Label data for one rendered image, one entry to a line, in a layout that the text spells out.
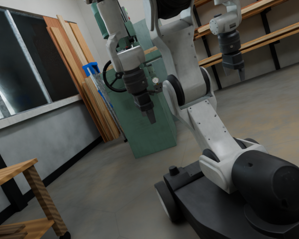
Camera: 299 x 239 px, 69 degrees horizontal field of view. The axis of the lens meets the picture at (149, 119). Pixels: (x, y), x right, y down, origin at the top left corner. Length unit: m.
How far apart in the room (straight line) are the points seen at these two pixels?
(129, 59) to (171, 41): 0.17
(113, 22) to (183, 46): 0.28
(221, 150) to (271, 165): 0.25
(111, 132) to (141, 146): 1.41
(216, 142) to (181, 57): 0.37
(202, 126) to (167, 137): 1.22
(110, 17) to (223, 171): 0.65
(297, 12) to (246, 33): 0.80
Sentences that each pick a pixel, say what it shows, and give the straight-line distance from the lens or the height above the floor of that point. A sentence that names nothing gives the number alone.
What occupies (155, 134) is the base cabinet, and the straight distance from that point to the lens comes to 2.11.
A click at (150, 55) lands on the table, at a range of 2.02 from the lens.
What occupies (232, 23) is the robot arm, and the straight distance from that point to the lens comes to 1.04.
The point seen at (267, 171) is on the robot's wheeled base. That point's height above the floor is 0.35.
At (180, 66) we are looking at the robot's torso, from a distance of 0.90.
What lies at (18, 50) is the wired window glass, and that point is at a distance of 3.34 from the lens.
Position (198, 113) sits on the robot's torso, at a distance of 0.93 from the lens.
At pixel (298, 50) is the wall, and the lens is 4.59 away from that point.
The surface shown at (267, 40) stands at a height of 0.54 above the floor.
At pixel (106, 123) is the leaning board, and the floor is 0.29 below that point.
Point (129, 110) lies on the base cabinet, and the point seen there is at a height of 0.48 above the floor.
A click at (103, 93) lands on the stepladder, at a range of 2.98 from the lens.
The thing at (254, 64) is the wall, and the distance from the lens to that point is 4.43.
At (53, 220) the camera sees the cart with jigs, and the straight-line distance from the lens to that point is 1.42.
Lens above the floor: 0.70
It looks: 10 degrees down
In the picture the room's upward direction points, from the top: 22 degrees counter-clockwise
